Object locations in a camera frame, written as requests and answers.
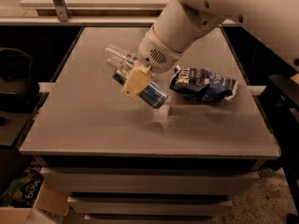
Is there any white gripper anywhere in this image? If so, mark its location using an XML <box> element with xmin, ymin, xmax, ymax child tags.
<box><xmin>121</xmin><ymin>27</ymin><xmax>181</xmax><ymax>98</ymax></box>

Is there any red bull can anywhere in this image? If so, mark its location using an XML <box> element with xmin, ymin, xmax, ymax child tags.
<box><xmin>113</xmin><ymin>62</ymin><xmax>168</xmax><ymax>108</ymax></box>

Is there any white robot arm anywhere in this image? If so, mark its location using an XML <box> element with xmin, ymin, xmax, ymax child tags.
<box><xmin>122</xmin><ymin>0</ymin><xmax>299</xmax><ymax>97</ymax></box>

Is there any clear plastic water bottle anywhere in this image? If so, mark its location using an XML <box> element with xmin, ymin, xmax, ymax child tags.
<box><xmin>103</xmin><ymin>44</ymin><xmax>137</xmax><ymax>67</ymax></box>

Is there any dark blue chip bag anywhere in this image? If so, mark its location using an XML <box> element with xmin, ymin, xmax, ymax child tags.
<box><xmin>169</xmin><ymin>65</ymin><xmax>238</xmax><ymax>102</ymax></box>

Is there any grey drawer cabinet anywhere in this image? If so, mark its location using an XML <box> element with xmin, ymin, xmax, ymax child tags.
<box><xmin>41</xmin><ymin>167</ymin><xmax>259</xmax><ymax>224</ymax></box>

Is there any black chair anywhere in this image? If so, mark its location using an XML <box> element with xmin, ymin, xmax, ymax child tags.
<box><xmin>0</xmin><ymin>47</ymin><xmax>39</xmax><ymax>114</ymax></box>

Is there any cardboard box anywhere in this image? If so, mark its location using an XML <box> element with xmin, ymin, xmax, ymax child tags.
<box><xmin>0</xmin><ymin>181</ymin><xmax>70</xmax><ymax>224</ymax></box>

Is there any green snack bag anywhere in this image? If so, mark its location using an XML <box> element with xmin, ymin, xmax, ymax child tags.
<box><xmin>1</xmin><ymin>162</ymin><xmax>44</xmax><ymax>207</ymax></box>

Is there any left metal bracket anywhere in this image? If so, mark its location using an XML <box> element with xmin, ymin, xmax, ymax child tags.
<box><xmin>52</xmin><ymin>0</ymin><xmax>69</xmax><ymax>21</ymax></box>

